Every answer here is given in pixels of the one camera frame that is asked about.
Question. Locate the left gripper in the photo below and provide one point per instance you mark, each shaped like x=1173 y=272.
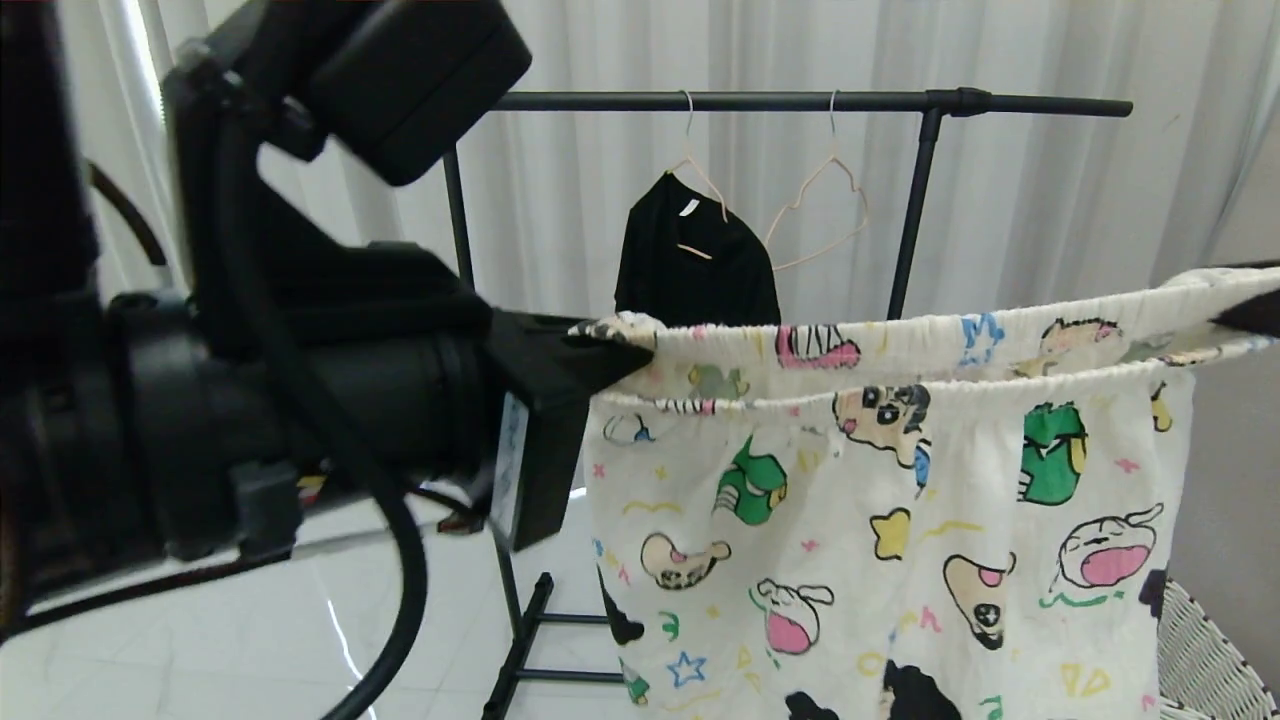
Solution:
x=530 y=420

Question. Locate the black t-shirt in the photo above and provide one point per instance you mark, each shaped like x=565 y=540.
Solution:
x=690 y=285

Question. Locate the pink clothes hanger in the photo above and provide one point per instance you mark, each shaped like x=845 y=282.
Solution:
x=815 y=175
x=700 y=178

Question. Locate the cream printed garment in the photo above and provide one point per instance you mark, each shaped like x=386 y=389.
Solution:
x=880 y=560

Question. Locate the black clothes rack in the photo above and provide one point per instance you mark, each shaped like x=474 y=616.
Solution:
x=750 y=101

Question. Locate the white laundry basket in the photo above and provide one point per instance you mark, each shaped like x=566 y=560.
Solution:
x=1210 y=660

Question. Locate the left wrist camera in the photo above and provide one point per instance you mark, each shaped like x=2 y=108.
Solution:
x=420 y=80

